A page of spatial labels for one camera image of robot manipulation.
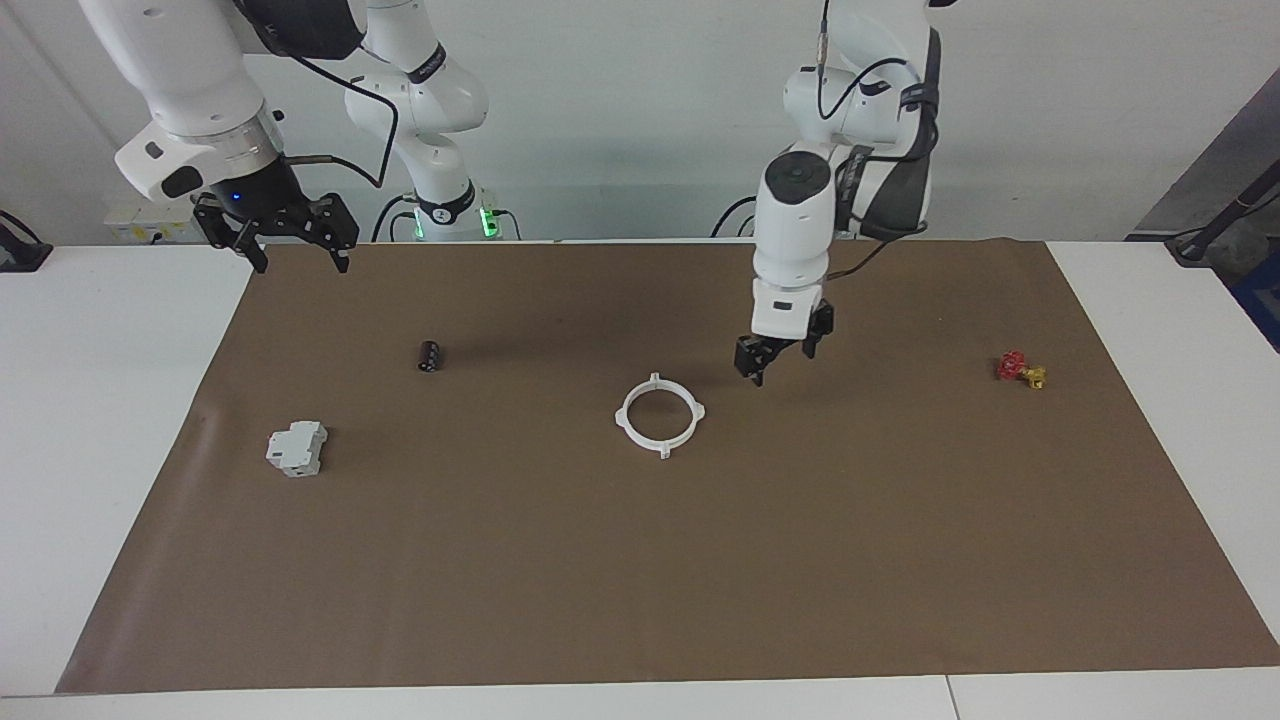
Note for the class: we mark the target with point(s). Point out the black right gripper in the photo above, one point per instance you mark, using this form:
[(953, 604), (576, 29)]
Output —
[(260, 195)]

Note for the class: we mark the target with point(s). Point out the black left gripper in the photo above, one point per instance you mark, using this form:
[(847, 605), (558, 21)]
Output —
[(785, 345)]

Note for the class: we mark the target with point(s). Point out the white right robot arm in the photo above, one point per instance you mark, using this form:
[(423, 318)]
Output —
[(180, 70)]

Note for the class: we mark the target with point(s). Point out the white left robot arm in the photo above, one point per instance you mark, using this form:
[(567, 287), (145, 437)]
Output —
[(795, 220)]

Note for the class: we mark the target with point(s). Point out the small black ribbed cylinder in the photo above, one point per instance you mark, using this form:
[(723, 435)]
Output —
[(431, 357)]

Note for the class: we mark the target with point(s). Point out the white circuit breaker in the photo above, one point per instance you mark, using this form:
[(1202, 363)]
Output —
[(297, 450)]

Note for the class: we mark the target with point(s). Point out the red handwheel brass valve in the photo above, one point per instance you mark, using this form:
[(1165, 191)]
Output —
[(1012, 366)]

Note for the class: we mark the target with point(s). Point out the black clamp stand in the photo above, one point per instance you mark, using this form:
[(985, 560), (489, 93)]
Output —
[(20, 255)]

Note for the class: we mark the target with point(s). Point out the brown table mat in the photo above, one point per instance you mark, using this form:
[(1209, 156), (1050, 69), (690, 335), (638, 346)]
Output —
[(600, 560)]

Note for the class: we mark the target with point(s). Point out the black pole stand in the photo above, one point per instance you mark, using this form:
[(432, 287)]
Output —
[(1225, 215)]

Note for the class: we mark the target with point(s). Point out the blue bin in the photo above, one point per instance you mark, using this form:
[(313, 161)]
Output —
[(1265, 300)]

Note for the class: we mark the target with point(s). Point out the white wall socket strip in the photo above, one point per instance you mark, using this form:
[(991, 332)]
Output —
[(135, 225)]

